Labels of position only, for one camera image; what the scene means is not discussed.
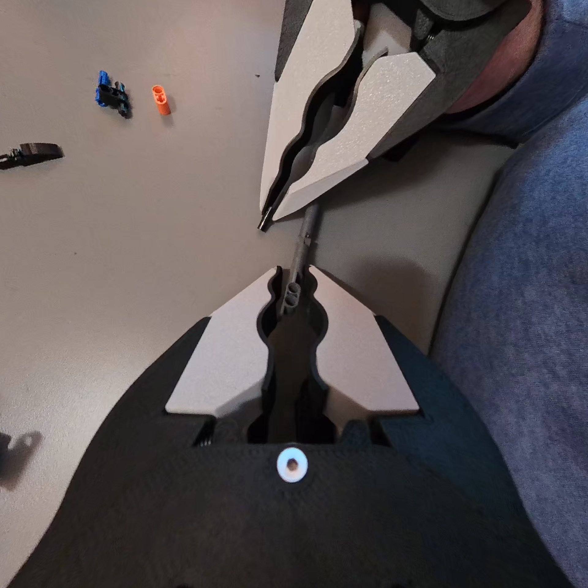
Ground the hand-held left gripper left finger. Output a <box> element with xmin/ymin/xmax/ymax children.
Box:
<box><xmin>164</xmin><ymin>266</ymin><xmax>282</xmax><ymax>444</ymax></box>

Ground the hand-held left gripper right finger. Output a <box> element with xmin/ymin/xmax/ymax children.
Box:
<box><xmin>298</xmin><ymin>264</ymin><xmax>420</xmax><ymax>444</ymax></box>

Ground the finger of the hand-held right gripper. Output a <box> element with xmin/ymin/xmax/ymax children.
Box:
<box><xmin>259</xmin><ymin>0</ymin><xmax>364</xmax><ymax>223</ymax></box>
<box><xmin>271</xmin><ymin>51</ymin><xmax>438</xmax><ymax>222</ymax></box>

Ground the person's blue clothing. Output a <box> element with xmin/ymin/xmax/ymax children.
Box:
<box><xmin>429</xmin><ymin>106</ymin><xmax>588</xmax><ymax>588</ymax></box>

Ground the black and blue lego connector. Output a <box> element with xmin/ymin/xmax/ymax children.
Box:
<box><xmin>94</xmin><ymin>70</ymin><xmax>134</xmax><ymax>119</ymax></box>

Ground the dark tapered lego piece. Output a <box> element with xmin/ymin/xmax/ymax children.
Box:
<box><xmin>0</xmin><ymin>142</ymin><xmax>64</xmax><ymax>172</ymax></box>

